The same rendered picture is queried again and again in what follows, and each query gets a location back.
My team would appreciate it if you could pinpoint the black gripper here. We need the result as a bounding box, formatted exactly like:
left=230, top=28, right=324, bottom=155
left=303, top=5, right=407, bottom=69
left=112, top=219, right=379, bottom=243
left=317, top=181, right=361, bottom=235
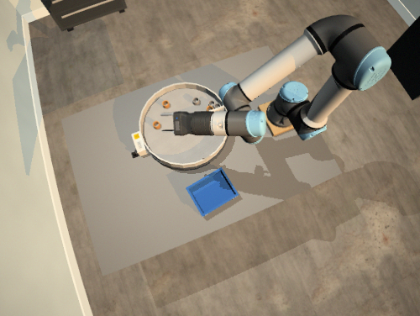
left=160, top=111, right=227, bottom=136

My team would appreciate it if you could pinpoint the blue plastic crate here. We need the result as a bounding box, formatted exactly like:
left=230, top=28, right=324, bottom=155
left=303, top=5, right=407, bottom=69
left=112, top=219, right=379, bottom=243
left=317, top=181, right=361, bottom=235
left=186, top=167, right=239, bottom=217

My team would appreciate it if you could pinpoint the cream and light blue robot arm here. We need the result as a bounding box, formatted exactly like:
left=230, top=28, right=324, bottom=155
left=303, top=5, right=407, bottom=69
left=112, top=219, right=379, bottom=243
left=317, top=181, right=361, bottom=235
left=218, top=15, right=391, bottom=145

